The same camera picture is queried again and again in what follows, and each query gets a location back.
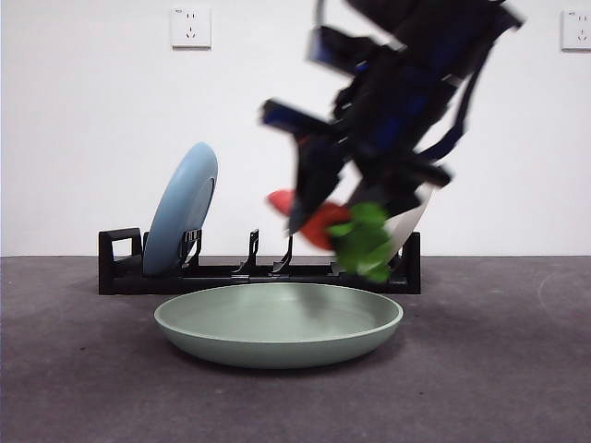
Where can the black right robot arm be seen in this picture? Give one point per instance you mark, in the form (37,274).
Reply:
(406,92)

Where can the black plate rack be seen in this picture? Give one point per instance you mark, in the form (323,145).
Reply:
(129,282)

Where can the orange carrot with green leaves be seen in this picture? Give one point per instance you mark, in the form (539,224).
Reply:
(323,226)

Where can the green plate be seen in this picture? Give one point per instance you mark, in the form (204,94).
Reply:
(277,347)

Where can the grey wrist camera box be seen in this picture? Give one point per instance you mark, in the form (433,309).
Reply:
(341,48)

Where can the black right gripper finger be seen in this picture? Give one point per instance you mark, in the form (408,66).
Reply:
(397,196)
(318,180)

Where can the white wall socket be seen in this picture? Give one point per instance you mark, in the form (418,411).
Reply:
(577,30)
(191,28)

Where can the blue plate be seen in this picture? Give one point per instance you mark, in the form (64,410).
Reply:
(180,207)

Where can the beige plate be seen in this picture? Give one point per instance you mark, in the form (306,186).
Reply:
(406,226)

